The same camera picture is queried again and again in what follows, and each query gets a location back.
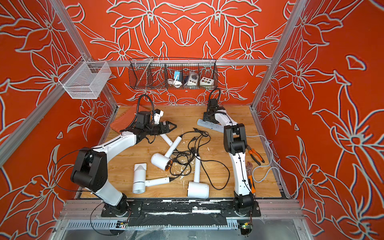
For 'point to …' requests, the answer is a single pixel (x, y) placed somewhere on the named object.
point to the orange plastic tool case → (126, 119)
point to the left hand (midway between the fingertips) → (172, 126)
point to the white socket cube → (206, 81)
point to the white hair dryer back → (164, 136)
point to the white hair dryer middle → (165, 162)
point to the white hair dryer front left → (139, 182)
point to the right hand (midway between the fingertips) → (206, 117)
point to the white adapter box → (193, 79)
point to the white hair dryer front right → (197, 189)
